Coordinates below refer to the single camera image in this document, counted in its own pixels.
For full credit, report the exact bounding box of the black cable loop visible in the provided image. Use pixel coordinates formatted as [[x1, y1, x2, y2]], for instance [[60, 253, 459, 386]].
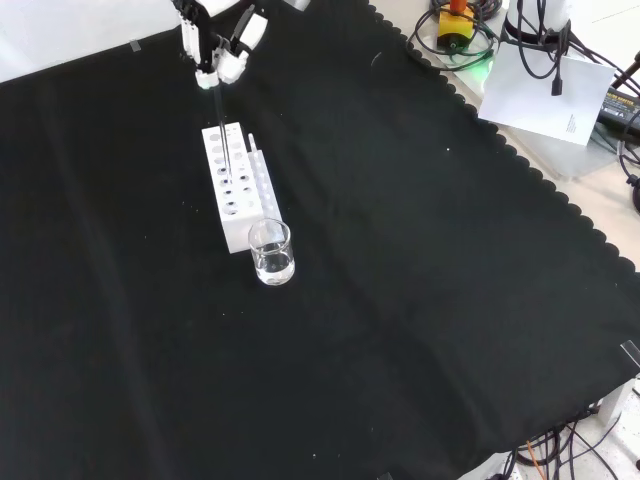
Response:
[[406, 0, 502, 69]]

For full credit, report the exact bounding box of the black power adapter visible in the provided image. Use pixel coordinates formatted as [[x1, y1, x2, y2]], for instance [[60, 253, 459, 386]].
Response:
[[594, 84, 640, 140]]

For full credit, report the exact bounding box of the yellow stop button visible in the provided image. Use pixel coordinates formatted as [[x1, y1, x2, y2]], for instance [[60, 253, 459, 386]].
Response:
[[436, 0, 476, 52]]

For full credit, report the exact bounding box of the black cable with plug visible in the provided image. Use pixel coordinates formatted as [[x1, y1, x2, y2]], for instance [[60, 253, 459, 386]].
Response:
[[514, 0, 571, 97]]

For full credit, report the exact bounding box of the white bench corner block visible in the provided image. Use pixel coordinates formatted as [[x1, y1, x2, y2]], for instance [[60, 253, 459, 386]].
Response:
[[596, 375, 640, 428]]

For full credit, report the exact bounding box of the black bench cloth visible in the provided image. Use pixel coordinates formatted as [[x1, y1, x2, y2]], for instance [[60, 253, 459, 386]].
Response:
[[0, 0, 640, 480]]

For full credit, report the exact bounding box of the black floor cable bundle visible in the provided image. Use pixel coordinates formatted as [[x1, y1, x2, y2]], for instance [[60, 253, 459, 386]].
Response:
[[499, 387, 640, 480]]

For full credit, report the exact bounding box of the white test tube rack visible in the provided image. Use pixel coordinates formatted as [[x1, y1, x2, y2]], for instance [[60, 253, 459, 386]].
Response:
[[201, 121, 284, 256]]

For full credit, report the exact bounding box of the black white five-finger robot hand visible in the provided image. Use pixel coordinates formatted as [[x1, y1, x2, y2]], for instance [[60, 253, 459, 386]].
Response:
[[172, 0, 269, 92]]

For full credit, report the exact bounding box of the white paper sheet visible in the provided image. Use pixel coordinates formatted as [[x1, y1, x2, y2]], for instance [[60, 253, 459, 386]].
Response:
[[477, 42, 619, 148]]

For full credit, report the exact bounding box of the clear glass beaker with water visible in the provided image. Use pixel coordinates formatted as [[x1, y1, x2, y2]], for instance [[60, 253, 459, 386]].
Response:
[[248, 218, 296, 287]]

